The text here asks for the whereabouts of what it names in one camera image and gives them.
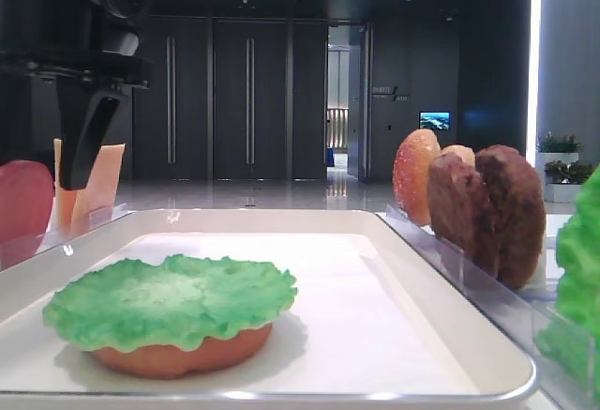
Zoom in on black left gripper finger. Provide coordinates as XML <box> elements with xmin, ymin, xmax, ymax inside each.
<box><xmin>56</xmin><ymin>77</ymin><xmax>126</xmax><ymax>190</ymax></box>

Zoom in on clear patty holder rail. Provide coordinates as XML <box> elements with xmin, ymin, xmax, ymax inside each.
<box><xmin>383</xmin><ymin>205</ymin><xmax>599</xmax><ymax>409</ymax></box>

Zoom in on tan bread slice near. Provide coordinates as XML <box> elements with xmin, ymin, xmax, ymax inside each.
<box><xmin>441</xmin><ymin>144</ymin><xmax>475</xmax><ymax>166</ymax></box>

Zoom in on bread bun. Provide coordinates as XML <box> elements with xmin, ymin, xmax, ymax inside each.
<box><xmin>90</xmin><ymin>323</ymin><xmax>273</xmax><ymax>380</ymax></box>

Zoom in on white rectangular tray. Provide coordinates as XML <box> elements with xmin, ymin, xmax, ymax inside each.
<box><xmin>1</xmin><ymin>209</ymin><xmax>538</xmax><ymax>409</ymax></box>

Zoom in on tan bread slice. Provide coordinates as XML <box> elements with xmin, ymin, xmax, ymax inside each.
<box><xmin>393</xmin><ymin>129</ymin><xmax>441</xmax><ymax>226</ymax></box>
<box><xmin>441</xmin><ymin>144</ymin><xmax>475</xmax><ymax>166</ymax></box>

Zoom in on orange cheese slice right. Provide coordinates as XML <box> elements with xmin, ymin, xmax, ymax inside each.
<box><xmin>71</xmin><ymin>144</ymin><xmax>126</xmax><ymax>222</ymax></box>

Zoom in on green lettuce leaf in holder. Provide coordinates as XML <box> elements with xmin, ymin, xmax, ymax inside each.
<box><xmin>537</xmin><ymin>172</ymin><xmax>599</xmax><ymax>400</ymax></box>

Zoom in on orange cheese slice left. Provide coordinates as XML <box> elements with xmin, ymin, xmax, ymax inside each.
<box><xmin>53</xmin><ymin>138</ymin><xmax>78</xmax><ymax>227</ymax></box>

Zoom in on green lettuce leaf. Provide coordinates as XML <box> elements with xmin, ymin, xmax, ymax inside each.
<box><xmin>42</xmin><ymin>254</ymin><xmax>298</xmax><ymax>353</ymax></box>
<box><xmin>537</xmin><ymin>172</ymin><xmax>599</xmax><ymax>400</ymax></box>

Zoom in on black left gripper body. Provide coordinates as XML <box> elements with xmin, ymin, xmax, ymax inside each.
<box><xmin>1</xmin><ymin>51</ymin><xmax>152</xmax><ymax>94</ymax></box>

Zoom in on potted green plants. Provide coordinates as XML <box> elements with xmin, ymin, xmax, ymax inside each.
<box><xmin>535</xmin><ymin>132</ymin><xmax>595</xmax><ymax>204</ymax></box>

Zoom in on brown meat patty far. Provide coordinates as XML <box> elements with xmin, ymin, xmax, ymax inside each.
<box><xmin>427</xmin><ymin>152</ymin><xmax>500</xmax><ymax>277</ymax></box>

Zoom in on wall display screen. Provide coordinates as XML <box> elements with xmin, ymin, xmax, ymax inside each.
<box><xmin>419</xmin><ymin>112</ymin><xmax>450</xmax><ymax>131</ymax></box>

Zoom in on orange cheese slice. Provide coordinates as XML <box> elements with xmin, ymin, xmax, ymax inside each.
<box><xmin>71</xmin><ymin>144</ymin><xmax>126</xmax><ymax>222</ymax></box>
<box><xmin>53</xmin><ymin>138</ymin><xmax>78</xmax><ymax>227</ymax></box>

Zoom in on brown meat patty near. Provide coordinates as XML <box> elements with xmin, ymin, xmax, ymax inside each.
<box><xmin>475</xmin><ymin>144</ymin><xmax>546</xmax><ymax>290</ymax></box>

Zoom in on tan bread slice far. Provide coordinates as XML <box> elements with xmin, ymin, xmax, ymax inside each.
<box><xmin>393</xmin><ymin>129</ymin><xmax>441</xmax><ymax>226</ymax></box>

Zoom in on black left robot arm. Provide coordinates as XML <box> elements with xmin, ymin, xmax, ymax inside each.
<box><xmin>1</xmin><ymin>0</ymin><xmax>151</xmax><ymax>190</ymax></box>

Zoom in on red tomato slice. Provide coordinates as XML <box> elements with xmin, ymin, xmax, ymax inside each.
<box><xmin>1</xmin><ymin>159</ymin><xmax>54</xmax><ymax>243</ymax></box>

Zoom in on brown meat patty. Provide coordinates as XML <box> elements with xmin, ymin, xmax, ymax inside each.
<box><xmin>427</xmin><ymin>152</ymin><xmax>500</xmax><ymax>277</ymax></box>
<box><xmin>475</xmin><ymin>144</ymin><xmax>546</xmax><ymax>290</ymax></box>

